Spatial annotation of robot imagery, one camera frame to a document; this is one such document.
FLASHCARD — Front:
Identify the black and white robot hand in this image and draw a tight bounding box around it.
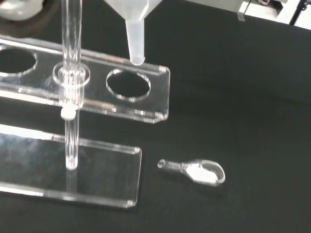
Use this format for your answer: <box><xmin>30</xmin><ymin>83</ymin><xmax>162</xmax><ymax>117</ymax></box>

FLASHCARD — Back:
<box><xmin>0</xmin><ymin>0</ymin><xmax>64</xmax><ymax>39</ymax></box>

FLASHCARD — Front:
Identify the black tripod leg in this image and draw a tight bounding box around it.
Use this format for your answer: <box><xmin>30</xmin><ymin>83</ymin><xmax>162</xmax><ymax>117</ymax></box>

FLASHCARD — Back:
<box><xmin>288</xmin><ymin>0</ymin><xmax>307</xmax><ymax>26</ymax></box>

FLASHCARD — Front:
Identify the pale white board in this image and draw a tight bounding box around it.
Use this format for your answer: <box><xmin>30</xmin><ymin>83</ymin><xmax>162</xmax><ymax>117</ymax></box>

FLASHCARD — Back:
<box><xmin>237</xmin><ymin>0</ymin><xmax>311</xmax><ymax>31</ymax></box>

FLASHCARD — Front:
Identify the black bench cloth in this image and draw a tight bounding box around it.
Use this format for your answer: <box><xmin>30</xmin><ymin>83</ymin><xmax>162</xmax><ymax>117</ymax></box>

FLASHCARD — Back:
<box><xmin>0</xmin><ymin>0</ymin><xmax>311</xmax><ymax>233</ymax></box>

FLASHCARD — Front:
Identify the clear acrylic funnel stand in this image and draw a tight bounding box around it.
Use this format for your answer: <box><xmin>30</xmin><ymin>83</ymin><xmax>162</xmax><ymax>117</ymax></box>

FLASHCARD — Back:
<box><xmin>0</xmin><ymin>0</ymin><xmax>171</xmax><ymax>209</ymax></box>

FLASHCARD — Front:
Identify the clear glass weighing funnel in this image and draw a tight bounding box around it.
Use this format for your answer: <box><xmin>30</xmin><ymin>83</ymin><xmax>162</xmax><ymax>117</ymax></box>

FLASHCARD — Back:
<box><xmin>157</xmin><ymin>158</ymin><xmax>226</xmax><ymax>187</ymax></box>

